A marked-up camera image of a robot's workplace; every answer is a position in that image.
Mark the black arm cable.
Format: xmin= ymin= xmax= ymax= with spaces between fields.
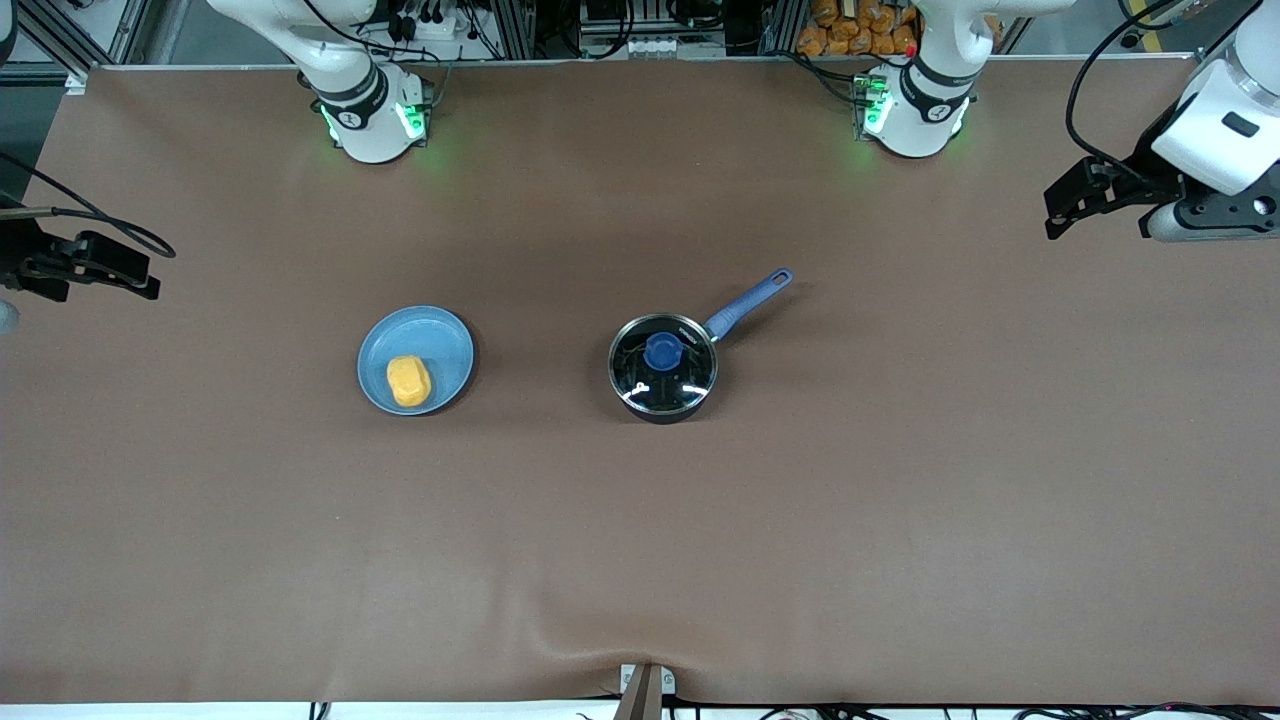
xmin=1064 ymin=0 xmax=1267 ymax=187
xmin=0 ymin=150 xmax=179 ymax=261

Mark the yellow potato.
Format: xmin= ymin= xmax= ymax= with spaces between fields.
xmin=386 ymin=354 xmax=433 ymax=409

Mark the white power strip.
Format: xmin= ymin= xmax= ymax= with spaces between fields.
xmin=385 ymin=0 xmax=473 ymax=47

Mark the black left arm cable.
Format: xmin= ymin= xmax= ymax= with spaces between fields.
xmin=1064 ymin=0 xmax=1267 ymax=187

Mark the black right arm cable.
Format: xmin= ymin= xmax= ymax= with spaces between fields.
xmin=0 ymin=150 xmax=179 ymax=261

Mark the brown table mat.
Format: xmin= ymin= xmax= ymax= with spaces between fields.
xmin=0 ymin=55 xmax=1280 ymax=706

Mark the glass lid with blue knob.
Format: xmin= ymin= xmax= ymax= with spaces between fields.
xmin=609 ymin=314 xmax=718 ymax=415

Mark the pile of orange toy food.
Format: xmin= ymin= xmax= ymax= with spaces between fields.
xmin=795 ymin=0 xmax=921 ymax=57

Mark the blue round plate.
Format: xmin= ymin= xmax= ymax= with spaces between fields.
xmin=357 ymin=305 xmax=477 ymax=417

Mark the aluminium frame rail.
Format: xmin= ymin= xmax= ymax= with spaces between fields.
xmin=18 ymin=0 xmax=153 ymax=67

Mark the metal bracket at table edge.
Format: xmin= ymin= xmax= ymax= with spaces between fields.
xmin=618 ymin=662 xmax=677 ymax=720

